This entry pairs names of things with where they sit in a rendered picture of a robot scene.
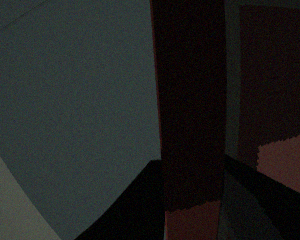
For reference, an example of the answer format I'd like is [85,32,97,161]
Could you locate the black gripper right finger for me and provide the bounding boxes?
[221,155,300,240]

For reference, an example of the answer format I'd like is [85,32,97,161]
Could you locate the dark grey flat rectangular board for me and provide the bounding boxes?
[0,0,162,240]

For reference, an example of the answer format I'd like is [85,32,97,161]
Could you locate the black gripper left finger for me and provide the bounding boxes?
[75,160,165,240]

